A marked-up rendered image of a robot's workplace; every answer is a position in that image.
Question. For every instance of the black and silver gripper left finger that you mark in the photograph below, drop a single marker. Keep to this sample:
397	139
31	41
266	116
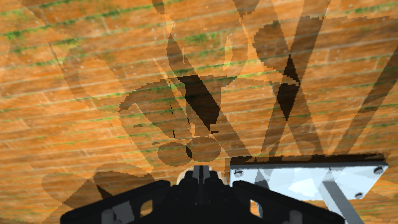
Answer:
125	207

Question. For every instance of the clear glass vial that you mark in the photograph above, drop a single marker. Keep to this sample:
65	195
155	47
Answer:
220	175

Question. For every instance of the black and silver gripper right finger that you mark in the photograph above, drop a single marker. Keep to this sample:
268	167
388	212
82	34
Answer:
276	207

